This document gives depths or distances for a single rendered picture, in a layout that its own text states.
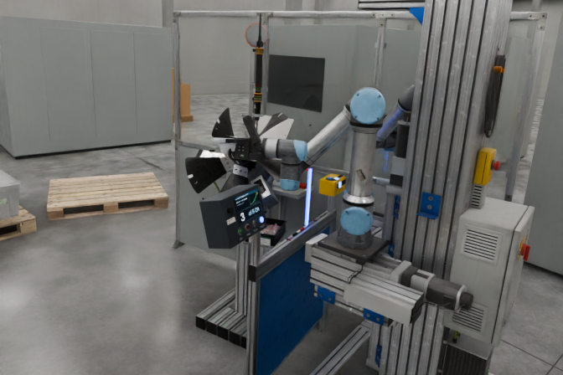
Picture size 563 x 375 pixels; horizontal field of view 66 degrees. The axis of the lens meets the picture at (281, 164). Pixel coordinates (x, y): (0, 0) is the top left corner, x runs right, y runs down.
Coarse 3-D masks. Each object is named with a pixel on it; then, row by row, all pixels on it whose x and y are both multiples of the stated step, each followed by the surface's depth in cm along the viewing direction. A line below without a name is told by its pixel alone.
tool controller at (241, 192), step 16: (224, 192) 176; (240, 192) 171; (256, 192) 179; (208, 208) 164; (224, 208) 161; (240, 208) 170; (256, 208) 178; (208, 224) 166; (224, 224) 162; (240, 224) 169; (256, 224) 178; (208, 240) 167; (224, 240) 163; (240, 240) 168
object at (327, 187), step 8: (328, 176) 263; (336, 176) 264; (344, 176) 265; (320, 184) 257; (328, 184) 254; (336, 184) 254; (344, 184) 266; (320, 192) 258; (328, 192) 255; (336, 192) 256
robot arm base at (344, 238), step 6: (342, 228) 179; (342, 234) 178; (348, 234) 177; (366, 234) 177; (336, 240) 182; (342, 240) 178; (348, 240) 176; (354, 240) 175; (360, 240) 177; (366, 240) 176; (372, 240) 180; (348, 246) 177; (354, 246) 176; (360, 246) 176; (366, 246) 177
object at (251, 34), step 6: (252, 24) 297; (258, 24) 297; (246, 30) 298; (252, 30) 297; (258, 30) 298; (264, 30) 298; (246, 36) 298; (252, 36) 298; (258, 36) 299; (264, 36) 299; (252, 42) 299; (264, 42) 300
